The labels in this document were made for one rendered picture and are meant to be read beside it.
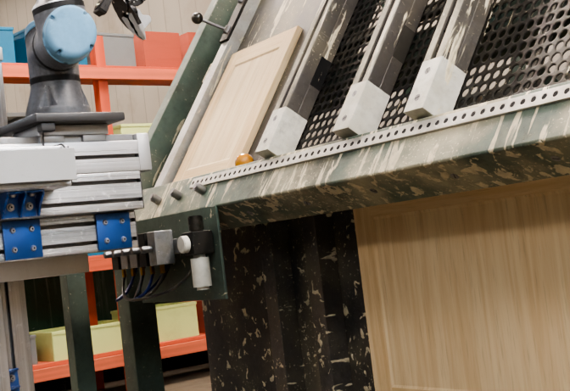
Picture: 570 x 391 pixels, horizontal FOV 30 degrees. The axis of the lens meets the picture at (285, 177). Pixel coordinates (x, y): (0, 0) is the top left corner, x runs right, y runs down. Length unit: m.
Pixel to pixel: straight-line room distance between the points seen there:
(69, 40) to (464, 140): 0.90
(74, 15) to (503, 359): 1.17
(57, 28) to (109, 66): 3.68
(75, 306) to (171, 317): 2.90
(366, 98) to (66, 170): 0.67
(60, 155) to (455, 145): 0.85
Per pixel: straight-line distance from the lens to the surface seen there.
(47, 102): 2.49
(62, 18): 2.37
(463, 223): 2.34
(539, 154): 1.86
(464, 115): 2.02
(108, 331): 5.88
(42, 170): 2.29
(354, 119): 2.32
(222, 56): 3.33
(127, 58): 6.18
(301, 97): 2.66
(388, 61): 2.41
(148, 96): 7.96
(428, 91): 2.13
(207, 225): 2.76
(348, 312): 2.74
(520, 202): 2.21
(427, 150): 2.06
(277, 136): 2.60
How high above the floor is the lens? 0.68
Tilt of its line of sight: 4 degrees up
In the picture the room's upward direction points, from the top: 7 degrees counter-clockwise
